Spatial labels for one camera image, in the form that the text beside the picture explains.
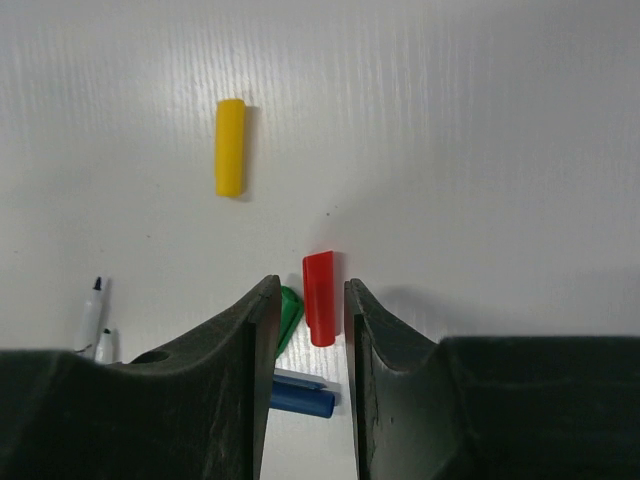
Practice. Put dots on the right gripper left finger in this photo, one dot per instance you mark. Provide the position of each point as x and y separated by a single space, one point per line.
193 408

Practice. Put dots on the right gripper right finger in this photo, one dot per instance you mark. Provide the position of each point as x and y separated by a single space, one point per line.
488 407

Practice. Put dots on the red pen cap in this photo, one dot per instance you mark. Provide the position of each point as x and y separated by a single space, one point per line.
322 287

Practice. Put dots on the blue pen cap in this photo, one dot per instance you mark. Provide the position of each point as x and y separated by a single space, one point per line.
303 394

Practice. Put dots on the green pen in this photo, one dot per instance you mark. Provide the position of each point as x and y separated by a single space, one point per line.
105 348

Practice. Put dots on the green pen cap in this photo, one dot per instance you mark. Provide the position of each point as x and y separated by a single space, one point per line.
292 310

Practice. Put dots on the blue pen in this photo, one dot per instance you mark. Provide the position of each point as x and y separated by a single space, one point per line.
88 331

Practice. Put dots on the yellow pen cap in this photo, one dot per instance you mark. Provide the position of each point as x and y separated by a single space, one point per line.
229 148

